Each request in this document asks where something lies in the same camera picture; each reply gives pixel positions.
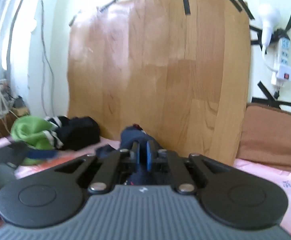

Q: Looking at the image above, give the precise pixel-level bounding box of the pink printed bedsheet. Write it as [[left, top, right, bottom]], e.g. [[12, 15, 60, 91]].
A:
[[0, 136, 291, 240]]

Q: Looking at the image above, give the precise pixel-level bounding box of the grey wall cable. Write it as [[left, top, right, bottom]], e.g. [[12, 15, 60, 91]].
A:
[[39, 0, 56, 117]]

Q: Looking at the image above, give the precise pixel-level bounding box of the wood-pattern board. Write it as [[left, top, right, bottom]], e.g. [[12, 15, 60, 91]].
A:
[[67, 0, 252, 167]]

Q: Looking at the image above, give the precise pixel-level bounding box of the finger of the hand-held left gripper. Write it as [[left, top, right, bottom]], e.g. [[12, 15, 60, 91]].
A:
[[9, 141, 59, 167]]

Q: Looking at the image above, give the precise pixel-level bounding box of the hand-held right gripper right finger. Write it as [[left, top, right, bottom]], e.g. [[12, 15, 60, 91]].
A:
[[146, 139, 233, 192]]

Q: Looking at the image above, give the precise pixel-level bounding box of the brown cushion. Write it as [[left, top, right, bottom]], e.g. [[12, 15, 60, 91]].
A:
[[237, 103, 291, 173]]

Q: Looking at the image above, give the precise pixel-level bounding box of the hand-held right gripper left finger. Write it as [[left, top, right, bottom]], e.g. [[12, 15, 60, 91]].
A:
[[55, 141, 141, 191]]

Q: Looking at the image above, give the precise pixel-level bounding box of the navy garment with red trim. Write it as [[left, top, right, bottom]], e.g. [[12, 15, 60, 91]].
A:
[[95, 124, 166, 186]]

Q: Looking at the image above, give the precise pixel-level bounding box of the green cloth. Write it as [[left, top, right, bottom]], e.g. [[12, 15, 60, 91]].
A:
[[10, 116, 59, 166]]

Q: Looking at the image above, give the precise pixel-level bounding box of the black white striped garment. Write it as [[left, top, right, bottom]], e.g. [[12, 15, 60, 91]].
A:
[[44, 116, 101, 151]]

